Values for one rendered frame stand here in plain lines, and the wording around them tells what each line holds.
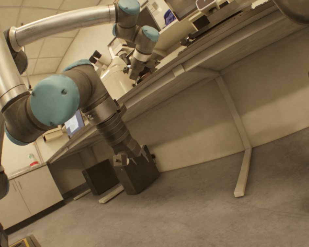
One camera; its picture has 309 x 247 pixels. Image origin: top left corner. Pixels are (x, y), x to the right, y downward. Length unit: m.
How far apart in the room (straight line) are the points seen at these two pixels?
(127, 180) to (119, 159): 1.20
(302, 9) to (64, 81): 0.49
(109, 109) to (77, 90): 0.14
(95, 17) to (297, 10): 0.63
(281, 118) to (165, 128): 1.16
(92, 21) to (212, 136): 1.35
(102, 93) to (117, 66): 0.62
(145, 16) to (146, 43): 1.02
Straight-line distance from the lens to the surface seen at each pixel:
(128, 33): 0.79
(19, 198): 2.72
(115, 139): 0.45
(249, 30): 0.68
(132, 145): 0.47
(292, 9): 0.42
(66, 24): 0.69
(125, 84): 0.98
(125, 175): 1.65
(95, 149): 2.92
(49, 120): 0.32
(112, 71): 1.02
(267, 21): 0.69
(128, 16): 0.71
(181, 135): 1.71
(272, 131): 1.53
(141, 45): 0.81
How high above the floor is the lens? 0.54
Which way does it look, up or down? 1 degrees up
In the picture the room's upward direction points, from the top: 25 degrees counter-clockwise
